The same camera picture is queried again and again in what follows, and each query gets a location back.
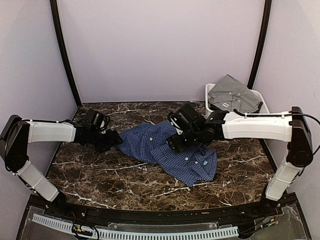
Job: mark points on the black curved front rail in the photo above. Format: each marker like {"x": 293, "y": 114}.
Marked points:
{"x": 244, "y": 214}

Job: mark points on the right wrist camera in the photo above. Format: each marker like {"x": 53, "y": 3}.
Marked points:
{"x": 173, "y": 123}

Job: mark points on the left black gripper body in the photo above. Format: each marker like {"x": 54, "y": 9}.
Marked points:
{"x": 100, "y": 141}

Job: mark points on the clear acrylic plate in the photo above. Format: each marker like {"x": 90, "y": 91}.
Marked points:
{"x": 162, "y": 228}

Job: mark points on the grey folded shirt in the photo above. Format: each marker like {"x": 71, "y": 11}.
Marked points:
{"x": 230, "y": 94}

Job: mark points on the left black frame post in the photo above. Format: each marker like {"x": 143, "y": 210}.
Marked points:
{"x": 63, "y": 52}

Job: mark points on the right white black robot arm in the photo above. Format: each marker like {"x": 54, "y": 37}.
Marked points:
{"x": 193, "y": 129}

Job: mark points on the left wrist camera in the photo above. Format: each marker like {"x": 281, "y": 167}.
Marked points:
{"x": 104, "y": 124}

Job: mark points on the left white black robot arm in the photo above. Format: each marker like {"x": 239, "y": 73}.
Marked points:
{"x": 19, "y": 133}

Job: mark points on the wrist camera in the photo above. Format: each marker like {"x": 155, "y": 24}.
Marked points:
{"x": 104, "y": 124}
{"x": 173, "y": 123}

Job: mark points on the black frame post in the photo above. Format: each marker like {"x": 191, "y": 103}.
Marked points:
{"x": 63, "y": 52}
{"x": 260, "y": 44}

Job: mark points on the white slotted cable duct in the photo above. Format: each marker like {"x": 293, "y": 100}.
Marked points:
{"x": 102, "y": 233}

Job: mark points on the blue checked long sleeve shirt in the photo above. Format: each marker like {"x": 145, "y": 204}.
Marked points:
{"x": 148, "y": 143}

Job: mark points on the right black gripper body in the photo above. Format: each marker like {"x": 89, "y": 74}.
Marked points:
{"x": 192, "y": 138}

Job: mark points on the white plastic bin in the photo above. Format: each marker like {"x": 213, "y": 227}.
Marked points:
{"x": 209, "y": 100}

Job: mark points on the right black frame post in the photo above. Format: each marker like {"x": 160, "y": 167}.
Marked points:
{"x": 260, "y": 44}

